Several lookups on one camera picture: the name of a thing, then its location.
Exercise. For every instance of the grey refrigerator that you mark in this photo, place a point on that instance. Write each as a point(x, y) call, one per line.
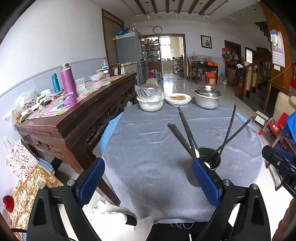
point(131, 49)

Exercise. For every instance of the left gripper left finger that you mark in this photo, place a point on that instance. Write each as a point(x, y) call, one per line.
point(88, 181)

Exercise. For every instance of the round wall clock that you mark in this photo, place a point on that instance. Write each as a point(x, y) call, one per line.
point(157, 30)

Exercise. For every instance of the clear plastic cup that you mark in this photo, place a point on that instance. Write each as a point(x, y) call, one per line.
point(80, 84)

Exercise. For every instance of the wall calendar poster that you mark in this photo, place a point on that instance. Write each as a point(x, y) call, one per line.
point(278, 50)

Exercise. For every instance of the grey table cloth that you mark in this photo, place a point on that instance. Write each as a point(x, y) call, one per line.
point(147, 166)

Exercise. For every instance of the white step stool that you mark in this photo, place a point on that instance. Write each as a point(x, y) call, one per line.
point(260, 118)

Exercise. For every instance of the purple thermos lid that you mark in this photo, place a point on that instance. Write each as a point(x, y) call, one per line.
point(69, 99)

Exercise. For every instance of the foil covered food dish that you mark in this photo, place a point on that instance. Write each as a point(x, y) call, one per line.
point(178, 100)

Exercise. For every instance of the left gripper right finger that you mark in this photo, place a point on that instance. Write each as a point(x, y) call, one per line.
point(211, 184)

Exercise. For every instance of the black utensil holder cup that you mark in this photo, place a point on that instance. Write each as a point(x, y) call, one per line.
point(215, 161)

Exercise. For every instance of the dark dining table in background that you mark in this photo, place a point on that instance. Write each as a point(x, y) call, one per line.
point(199, 66)

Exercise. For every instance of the aluminium pot with lid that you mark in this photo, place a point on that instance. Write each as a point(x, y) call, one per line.
point(207, 97)

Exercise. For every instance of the purple thermos bottle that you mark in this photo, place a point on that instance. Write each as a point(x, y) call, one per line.
point(67, 79)

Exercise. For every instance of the dark chopstick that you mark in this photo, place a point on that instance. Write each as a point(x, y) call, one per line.
point(229, 130)
point(185, 138)
point(229, 139)
point(188, 131)
point(181, 140)

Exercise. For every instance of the teal thermos bottle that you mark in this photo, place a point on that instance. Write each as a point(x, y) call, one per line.
point(55, 83)

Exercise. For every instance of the white bowl with plastic bag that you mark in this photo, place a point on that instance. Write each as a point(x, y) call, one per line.
point(150, 97)

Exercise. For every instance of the framed wall picture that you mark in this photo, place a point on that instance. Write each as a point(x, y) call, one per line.
point(206, 42)

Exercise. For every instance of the carved dark wooden sideboard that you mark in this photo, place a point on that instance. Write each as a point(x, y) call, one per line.
point(72, 136)

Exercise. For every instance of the red child chair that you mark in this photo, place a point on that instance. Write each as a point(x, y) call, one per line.
point(275, 126)

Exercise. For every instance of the clear bottle with red cap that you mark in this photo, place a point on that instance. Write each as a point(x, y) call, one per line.
point(105, 65)

